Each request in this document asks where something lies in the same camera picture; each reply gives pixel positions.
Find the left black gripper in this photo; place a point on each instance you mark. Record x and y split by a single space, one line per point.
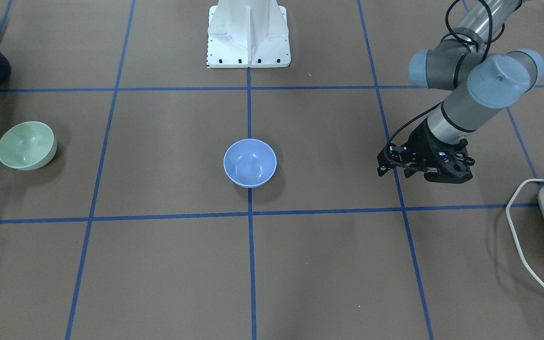
421 140

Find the blue bowl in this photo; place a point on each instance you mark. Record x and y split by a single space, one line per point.
250 163

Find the green bowl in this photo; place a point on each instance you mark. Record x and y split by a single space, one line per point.
28 146

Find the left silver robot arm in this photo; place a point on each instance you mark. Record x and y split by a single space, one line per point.
480 85

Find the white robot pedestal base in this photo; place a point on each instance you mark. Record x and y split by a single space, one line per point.
248 34

